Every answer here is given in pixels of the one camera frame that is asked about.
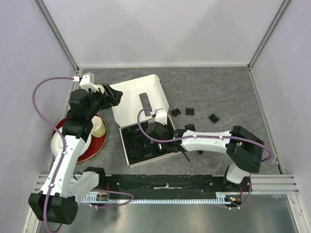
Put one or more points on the white slotted cable duct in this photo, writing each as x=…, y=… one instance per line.
x=96, y=198

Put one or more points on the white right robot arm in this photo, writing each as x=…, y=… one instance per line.
x=244, y=149

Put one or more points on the cream paper cup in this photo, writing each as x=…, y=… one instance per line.
x=99, y=128

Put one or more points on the white cardboard box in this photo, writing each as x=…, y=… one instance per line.
x=140, y=97

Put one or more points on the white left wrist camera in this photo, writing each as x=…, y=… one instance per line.
x=86, y=82

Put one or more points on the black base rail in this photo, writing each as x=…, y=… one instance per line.
x=173, y=186

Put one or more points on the black comb guard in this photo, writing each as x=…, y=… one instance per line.
x=175, y=112
x=190, y=111
x=213, y=118
x=190, y=127

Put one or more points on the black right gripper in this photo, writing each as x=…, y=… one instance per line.
x=164, y=126

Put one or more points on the black silver hair clipper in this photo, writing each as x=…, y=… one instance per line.
x=159, y=148

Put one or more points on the black plastic tray insert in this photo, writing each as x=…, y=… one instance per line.
x=138, y=149

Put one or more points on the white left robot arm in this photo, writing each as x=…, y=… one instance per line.
x=58, y=199

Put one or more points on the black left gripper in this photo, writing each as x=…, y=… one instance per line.
x=113, y=98

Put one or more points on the red round plate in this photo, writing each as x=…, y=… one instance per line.
x=94, y=147

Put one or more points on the white plate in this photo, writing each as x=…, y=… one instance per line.
x=56, y=144

